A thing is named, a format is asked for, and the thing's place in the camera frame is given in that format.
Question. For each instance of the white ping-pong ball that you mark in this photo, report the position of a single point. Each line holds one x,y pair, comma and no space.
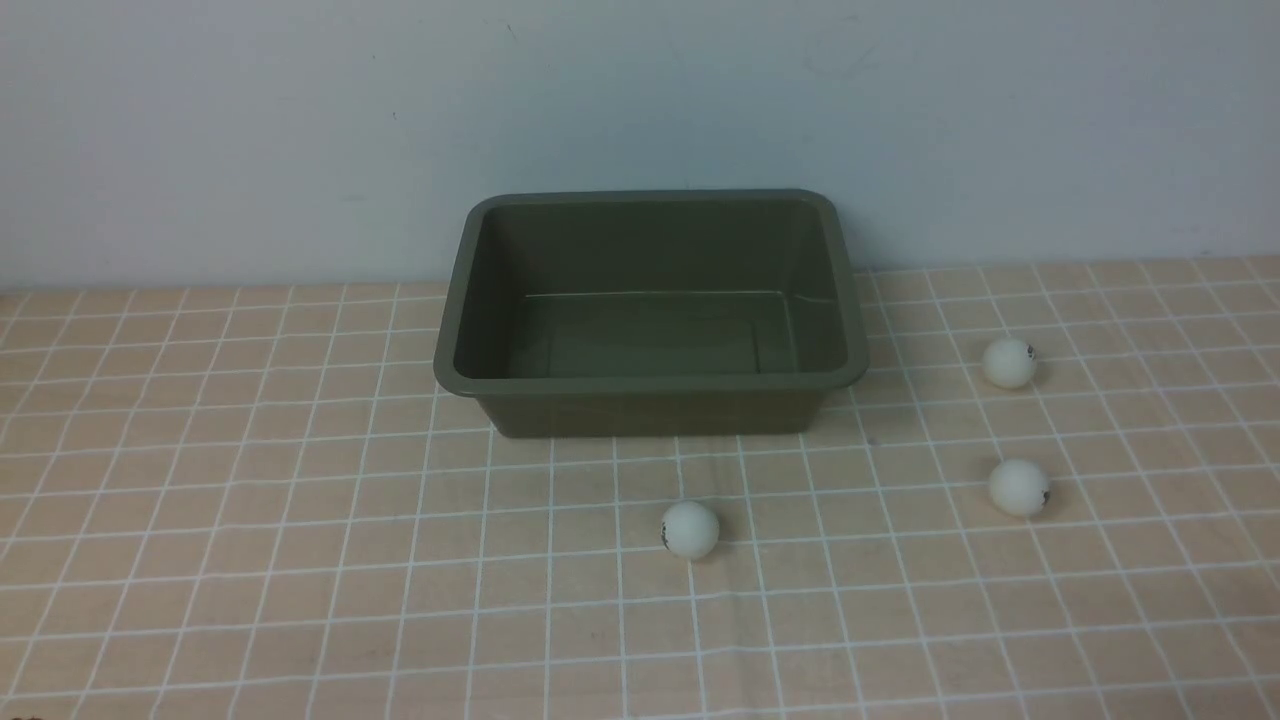
1009,363
1019,487
690,530

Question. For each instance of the olive green plastic bin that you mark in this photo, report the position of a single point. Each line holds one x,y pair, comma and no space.
652,313

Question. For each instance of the checkered beige tablecloth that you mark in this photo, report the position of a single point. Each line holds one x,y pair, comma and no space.
256,504

